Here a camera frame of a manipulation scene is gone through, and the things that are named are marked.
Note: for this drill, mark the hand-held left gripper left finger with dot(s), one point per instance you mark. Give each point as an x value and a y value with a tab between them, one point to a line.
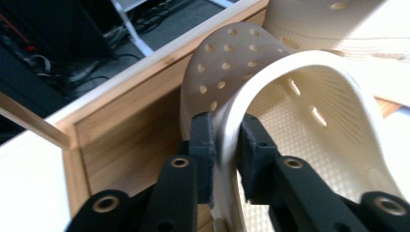
201	151

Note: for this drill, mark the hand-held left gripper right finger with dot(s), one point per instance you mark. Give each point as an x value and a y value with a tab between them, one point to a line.
257	161

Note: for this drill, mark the wooden box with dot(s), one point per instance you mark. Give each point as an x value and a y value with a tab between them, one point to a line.
129	129

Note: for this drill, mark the cream foam clog shoe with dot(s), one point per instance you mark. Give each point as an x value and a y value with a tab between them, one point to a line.
309	22
235	61

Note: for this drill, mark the white metal stand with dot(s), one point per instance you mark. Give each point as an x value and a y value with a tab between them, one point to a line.
133	29

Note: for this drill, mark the wooden bar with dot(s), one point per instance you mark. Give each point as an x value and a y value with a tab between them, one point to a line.
32	124

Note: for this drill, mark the black case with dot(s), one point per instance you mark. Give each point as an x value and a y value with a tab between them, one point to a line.
54	25

